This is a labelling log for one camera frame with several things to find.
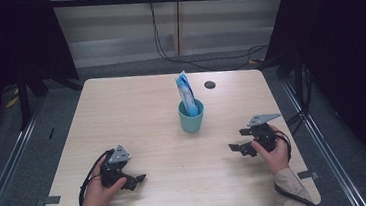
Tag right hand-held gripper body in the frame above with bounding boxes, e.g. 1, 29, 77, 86
237, 111, 286, 156

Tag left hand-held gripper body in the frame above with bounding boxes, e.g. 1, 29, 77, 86
97, 144, 134, 190

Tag teal plastic cup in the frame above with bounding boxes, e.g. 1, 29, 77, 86
176, 97, 208, 135

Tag blue and white toothpaste tube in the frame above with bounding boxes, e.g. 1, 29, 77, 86
173, 69, 200, 119

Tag person's right hand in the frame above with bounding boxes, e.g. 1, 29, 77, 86
248, 123, 292, 177

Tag person's left hand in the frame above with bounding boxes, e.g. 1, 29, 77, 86
76, 155, 130, 206

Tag grey tape strip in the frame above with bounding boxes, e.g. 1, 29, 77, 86
43, 194, 62, 206
296, 168, 320, 181

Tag black metal stand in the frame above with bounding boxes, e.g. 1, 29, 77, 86
13, 65, 53, 132

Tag yellow scrap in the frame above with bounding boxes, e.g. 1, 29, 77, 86
3, 87, 21, 110

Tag black curtain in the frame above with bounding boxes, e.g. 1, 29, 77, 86
257, 0, 366, 194
0, 0, 87, 157

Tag left hand-held gripper black cable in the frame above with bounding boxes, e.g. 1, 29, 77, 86
73, 148, 120, 206

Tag hand-held gripper black cable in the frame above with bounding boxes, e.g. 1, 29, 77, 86
73, 148, 120, 206
269, 126, 323, 206

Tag black floor cables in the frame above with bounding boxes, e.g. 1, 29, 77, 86
280, 64, 319, 136

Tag metal floor rail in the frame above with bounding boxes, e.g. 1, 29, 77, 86
0, 96, 54, 206
280, 73, 366, 206

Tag right hand-held gripper black cable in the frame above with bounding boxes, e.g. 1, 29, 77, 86
269, 126, 323, 206

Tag black wall cable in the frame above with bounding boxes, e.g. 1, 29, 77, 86
148, 0, 271, 78

